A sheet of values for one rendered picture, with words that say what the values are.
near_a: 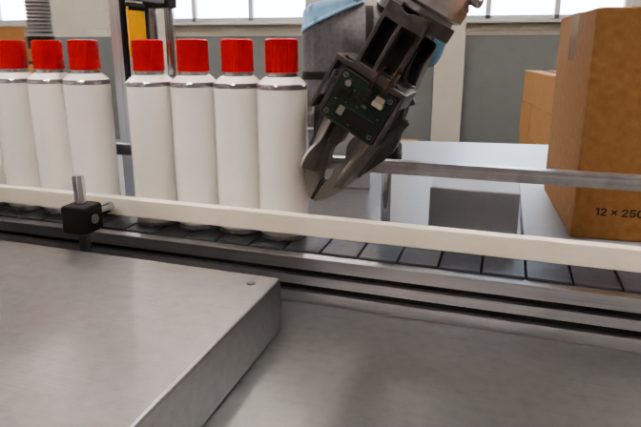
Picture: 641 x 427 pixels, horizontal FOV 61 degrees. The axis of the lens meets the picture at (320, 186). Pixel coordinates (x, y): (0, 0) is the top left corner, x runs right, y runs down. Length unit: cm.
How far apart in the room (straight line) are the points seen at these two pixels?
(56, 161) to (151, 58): 18
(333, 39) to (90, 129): 50
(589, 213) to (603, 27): 22
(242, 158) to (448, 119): 548
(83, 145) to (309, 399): 40
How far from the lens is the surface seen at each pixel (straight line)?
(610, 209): 74
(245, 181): 58
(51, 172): 73
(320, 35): 102
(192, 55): 60
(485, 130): 615
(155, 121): 62
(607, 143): 72
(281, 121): 54
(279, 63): 55
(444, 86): 597
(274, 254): 55
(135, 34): 67
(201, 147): 60
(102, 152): 68
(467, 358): 48
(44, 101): 71
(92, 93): 68
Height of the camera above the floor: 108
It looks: 14 degrees down
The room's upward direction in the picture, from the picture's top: straight up
